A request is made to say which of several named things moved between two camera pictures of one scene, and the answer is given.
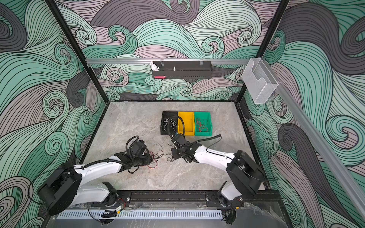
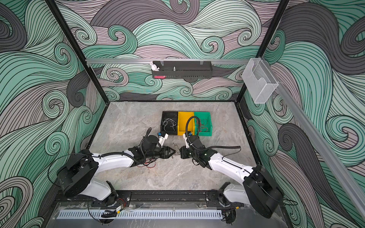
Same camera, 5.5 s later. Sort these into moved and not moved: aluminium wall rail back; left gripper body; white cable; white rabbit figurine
Moved: left gripper body
Not moved: white cable; white rabbit figurine; aluminium wall rail back
